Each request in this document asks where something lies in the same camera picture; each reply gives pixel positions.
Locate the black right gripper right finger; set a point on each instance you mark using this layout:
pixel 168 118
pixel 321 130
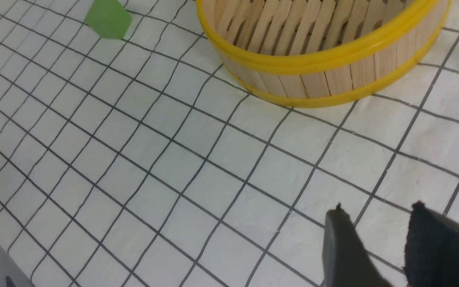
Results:
pixel 431 254

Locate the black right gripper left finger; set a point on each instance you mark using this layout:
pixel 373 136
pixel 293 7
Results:
pixel 344 257

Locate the bamboo steamer tray yellow rim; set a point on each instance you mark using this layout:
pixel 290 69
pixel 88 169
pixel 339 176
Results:
pixel 320 53

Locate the checkered white tablecloth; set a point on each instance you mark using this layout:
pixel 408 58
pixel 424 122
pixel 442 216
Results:
pixel 141 162

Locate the green foam cube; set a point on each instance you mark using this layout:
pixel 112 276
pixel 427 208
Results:
pixel 108 19

